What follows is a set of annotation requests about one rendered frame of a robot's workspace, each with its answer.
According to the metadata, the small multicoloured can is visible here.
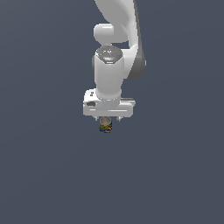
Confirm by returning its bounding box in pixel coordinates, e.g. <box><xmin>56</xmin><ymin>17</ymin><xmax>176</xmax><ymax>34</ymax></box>
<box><xmin>98</xmin><ymin>115</ymin><xmax>114</xmax><ymax>134</ymax></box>

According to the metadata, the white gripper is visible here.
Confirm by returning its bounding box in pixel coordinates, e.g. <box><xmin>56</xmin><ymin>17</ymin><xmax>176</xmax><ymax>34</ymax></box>
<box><xmin>82</xmin><ymin>88</ymin><xmax>137</xmax><ymax>123</ymax></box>

